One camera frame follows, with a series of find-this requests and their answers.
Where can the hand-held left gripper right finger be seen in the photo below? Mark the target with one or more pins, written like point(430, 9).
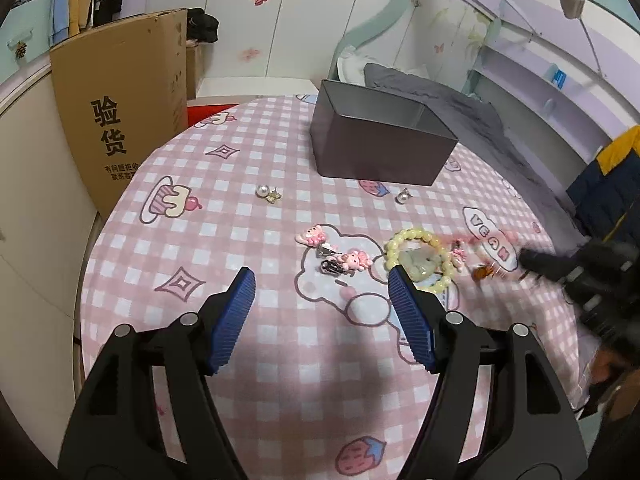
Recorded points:
point(410, 320)

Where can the brown hanging pouch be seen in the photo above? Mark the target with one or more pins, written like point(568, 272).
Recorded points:
point(571, 5)

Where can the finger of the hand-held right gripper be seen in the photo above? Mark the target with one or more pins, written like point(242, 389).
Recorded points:
point(545, 262)

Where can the low white cabinet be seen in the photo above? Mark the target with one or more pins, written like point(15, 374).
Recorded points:
point(40, 185)

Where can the teal bunk bed frame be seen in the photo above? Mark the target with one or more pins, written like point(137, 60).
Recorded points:
point(395, 10)

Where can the reddish brown charm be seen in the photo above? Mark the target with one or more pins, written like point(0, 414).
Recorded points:
point(481, 273)

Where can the pearl earring with gold leaf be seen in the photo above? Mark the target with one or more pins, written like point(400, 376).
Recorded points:
point(262, 190)

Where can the purple wall shelves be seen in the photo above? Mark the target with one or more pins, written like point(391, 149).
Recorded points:
point(530, 80)

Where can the large cardboard box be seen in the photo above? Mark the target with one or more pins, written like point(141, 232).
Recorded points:
point(125, 85)

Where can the pink cartoon hair clip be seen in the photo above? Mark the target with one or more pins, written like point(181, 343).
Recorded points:
point(312, 236)
point(352, 259)

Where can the white step board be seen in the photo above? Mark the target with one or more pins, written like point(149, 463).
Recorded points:
point(250, 87)

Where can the pine cone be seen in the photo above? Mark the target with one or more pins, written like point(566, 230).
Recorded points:
point(21, 50)

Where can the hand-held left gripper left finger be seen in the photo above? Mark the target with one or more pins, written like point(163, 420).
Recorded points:
point(232, 320)

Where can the grey blanket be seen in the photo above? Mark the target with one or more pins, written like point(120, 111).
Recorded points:
point(480, 120)

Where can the black clothes heap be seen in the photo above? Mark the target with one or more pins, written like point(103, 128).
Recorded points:
point(202, 25)

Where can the light blue hanging garment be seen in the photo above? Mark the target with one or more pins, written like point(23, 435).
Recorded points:
point(60, 5)

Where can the blue box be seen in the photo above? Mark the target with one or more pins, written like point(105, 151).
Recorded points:
point(559, 78)

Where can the pearl earring with silver cap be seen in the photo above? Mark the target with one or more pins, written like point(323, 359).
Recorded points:
point(401, 197)

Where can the white wardrobe doors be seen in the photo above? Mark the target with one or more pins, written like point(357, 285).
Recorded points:
point(310, 15)

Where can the dark metal tin box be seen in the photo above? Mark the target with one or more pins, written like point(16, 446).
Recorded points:
point(375, 150)

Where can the pink flower sticker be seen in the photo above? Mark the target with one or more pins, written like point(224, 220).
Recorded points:
point(250, 53)

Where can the white pillow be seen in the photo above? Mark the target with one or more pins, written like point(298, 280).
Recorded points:
point(352, 67)

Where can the small pink charm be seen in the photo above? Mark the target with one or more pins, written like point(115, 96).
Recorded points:
point(458, 254)

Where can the red mat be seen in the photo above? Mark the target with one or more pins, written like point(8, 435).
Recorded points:
point(210, 112)

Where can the pale green jade pendant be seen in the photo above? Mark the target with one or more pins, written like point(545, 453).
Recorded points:
point(425, 262)

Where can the small cardboard box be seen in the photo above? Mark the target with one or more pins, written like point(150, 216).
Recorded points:
point(194, 70)

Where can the navy and yellow jacket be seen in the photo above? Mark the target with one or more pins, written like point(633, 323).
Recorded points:
point(607, 180)

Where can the small pink butterfly sticker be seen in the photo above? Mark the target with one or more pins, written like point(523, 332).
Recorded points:
point(439, 47)

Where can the teal drawer cabinet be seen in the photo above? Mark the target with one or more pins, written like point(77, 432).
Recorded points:
point(30, 25)

